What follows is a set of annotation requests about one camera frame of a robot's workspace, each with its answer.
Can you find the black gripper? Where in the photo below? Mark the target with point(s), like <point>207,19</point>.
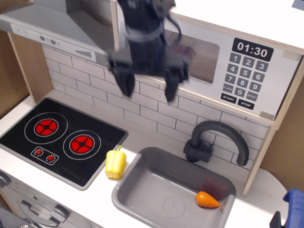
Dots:
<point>152,58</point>

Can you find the white toy microwave door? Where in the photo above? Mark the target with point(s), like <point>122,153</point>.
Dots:
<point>231,69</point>

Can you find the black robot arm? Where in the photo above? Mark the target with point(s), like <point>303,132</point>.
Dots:
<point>144,20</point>

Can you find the purple toy eggplant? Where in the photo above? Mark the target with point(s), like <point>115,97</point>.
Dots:
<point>184,49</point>

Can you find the grey range hood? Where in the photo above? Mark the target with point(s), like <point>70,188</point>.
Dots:
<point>60,24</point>

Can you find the dark grey toy faucet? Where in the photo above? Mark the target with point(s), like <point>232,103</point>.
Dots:
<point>195,150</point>

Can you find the yellow toy bell pepper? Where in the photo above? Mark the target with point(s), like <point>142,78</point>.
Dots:
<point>115,163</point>

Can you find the black toy stovetop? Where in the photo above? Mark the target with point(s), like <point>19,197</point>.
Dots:
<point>63,142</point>

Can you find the grey toy sink basin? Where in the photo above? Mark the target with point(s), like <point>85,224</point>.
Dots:
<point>159,188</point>

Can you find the orange toy carrot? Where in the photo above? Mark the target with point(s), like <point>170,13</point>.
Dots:
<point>206,200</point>

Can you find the grey toy oven front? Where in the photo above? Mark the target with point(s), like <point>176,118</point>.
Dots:
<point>49,208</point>

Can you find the blue plastic object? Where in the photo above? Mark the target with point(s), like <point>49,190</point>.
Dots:
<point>295,199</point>

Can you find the black clamp piece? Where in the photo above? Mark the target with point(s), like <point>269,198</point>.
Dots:
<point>276,220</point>

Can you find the wooden toy kitchen frame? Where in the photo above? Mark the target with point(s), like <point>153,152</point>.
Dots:
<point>275,147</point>

